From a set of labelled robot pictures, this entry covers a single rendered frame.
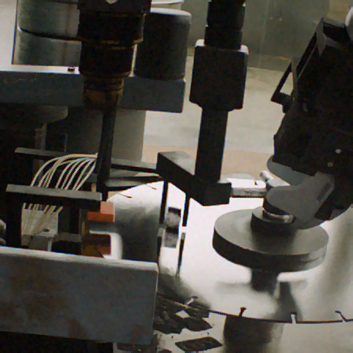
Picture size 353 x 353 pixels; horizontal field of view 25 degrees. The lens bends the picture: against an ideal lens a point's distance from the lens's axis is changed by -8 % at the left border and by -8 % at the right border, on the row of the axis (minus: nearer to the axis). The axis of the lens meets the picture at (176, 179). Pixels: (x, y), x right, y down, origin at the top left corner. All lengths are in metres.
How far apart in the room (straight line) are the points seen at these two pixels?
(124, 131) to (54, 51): 0.21
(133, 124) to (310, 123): 0.87
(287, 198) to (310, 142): 0.08
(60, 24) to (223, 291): 0.77
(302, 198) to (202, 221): 0.14
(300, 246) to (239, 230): 0.06
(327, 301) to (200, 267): 0.12
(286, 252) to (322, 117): 0.16
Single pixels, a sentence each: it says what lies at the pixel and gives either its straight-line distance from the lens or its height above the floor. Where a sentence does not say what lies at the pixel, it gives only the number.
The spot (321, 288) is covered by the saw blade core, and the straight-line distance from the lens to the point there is 0.67.
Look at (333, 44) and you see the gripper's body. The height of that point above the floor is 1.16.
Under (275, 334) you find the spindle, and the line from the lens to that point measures 0.78.
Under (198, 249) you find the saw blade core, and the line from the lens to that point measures 0.72.
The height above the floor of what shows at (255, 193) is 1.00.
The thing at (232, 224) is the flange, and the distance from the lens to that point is 0.75.
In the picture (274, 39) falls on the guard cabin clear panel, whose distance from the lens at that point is 1.81.
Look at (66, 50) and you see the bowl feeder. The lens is 1.34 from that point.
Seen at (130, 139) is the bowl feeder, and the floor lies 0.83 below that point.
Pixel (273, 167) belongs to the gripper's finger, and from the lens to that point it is 0.70.
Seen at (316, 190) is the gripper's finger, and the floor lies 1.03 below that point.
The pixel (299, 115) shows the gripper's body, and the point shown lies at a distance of 0.59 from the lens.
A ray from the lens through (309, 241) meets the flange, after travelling 0.74.
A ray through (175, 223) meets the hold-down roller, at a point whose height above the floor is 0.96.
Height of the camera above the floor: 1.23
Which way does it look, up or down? 19 degrees down
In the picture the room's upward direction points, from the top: 7 degrees clockwise
